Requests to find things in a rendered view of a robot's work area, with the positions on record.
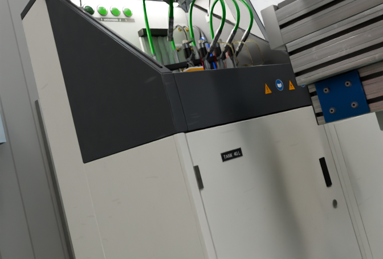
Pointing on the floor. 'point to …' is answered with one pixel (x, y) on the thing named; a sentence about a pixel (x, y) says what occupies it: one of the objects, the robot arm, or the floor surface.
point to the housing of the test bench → (61, 130)
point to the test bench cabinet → (159, 201)
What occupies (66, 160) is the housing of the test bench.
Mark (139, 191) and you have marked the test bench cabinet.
